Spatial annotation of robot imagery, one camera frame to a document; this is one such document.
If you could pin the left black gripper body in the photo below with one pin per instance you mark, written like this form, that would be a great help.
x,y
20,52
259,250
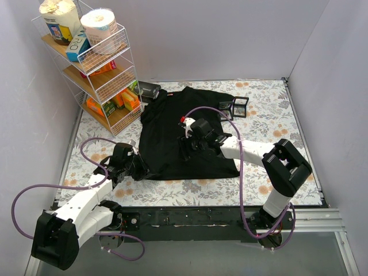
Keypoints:
x,y
141,168

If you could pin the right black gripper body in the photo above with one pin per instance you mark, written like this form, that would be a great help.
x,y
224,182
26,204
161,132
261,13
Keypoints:
x,y
185,148

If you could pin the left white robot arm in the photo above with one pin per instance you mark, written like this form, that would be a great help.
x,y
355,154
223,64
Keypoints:
x,y
60,234

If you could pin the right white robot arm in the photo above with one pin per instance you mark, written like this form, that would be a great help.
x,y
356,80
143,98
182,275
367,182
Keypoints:
x,y
286,168

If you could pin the left black display case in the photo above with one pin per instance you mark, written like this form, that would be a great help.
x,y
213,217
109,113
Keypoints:
x,y
226,108

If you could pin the black display case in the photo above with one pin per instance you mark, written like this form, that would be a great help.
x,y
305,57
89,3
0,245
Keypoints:
x,y
226,108
240,102

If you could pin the right black display case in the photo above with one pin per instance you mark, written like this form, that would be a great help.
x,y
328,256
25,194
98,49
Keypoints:
x,y
240,102

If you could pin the green box bottom shelf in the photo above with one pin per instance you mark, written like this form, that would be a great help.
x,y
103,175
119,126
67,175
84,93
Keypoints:
x,y
109,108

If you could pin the orange box bottom left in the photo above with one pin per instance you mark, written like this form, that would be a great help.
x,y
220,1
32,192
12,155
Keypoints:
x,y
94,106

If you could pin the yellow orange box bottom shelf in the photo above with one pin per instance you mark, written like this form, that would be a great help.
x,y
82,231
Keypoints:
x,y
126,99

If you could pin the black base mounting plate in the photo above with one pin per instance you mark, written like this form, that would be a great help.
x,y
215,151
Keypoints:
x,y
184,223

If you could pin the black box on table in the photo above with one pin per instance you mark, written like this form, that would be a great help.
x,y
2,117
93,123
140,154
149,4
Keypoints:
x,y
148,91

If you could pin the orange snack box middle shelf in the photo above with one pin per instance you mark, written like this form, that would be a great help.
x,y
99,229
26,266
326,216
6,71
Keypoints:
x,y
106,68

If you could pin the blue and white box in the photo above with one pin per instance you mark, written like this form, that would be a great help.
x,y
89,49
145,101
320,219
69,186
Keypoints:
x,y
78,45

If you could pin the wrapped toilet paper roll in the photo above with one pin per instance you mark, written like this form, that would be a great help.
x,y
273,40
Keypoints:
x,y
100,25

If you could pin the paper-wrapped jar with label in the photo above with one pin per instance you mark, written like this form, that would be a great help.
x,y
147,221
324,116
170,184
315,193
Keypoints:
x,y
61,18

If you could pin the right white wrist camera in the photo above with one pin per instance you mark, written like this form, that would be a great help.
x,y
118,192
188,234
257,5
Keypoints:
x,y
185,123

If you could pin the white wire shelf rack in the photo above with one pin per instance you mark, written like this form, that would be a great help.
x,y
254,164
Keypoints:
x,y
93,53

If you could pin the aluminium frame rail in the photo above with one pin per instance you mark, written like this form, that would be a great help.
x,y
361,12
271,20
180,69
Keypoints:
x,y
319,246

